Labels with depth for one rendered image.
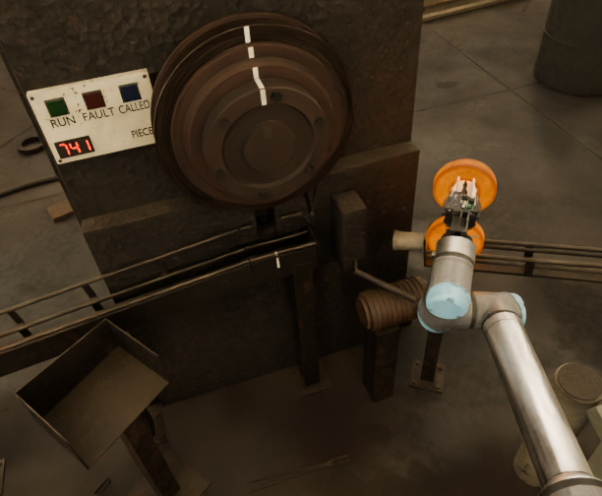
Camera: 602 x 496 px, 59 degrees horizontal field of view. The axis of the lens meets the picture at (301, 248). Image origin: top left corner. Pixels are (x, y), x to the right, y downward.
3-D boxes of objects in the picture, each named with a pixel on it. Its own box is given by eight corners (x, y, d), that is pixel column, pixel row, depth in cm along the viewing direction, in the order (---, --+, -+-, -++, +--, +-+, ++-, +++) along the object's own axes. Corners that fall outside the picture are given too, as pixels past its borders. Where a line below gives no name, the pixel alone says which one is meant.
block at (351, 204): (331, 251, 171) (329, 192, 155) (353, 245, 173) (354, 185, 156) (342, 274, 164) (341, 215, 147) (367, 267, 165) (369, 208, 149)
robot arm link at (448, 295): (420, 315, 121) (428, 297, 112) (428, 267, 127) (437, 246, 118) (461, 325, 120) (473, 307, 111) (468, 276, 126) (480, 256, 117)
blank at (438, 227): (444, 260, 160) (443, 268, 158) (418, 223, 154) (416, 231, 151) (494, 245, 151) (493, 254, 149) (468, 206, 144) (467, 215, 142)
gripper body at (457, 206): (482, 191, 124) (476, 234, 118) (477, 213, 131) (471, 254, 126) (448, 187, 126) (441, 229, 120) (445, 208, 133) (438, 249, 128)
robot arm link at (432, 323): (463, 336, 131) (476, 317, 120) (415, 334, 132) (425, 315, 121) (459, 301, 136) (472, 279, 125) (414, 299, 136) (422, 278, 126)
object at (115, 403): (110, 512, 172) (13, 393, 122) (170, 447, 186) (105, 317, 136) (152, 553, 162) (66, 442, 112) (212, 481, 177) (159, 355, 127)
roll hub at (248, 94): (213, 201, 127) (189, 93, 108) (325, 173, 132) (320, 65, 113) (218, 215, 123) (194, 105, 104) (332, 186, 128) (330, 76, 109)
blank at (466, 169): (433, 157, 135) (432, 165, 132) (499, 157, 130) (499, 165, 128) (433, 207, 145) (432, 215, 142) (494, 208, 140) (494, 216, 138)
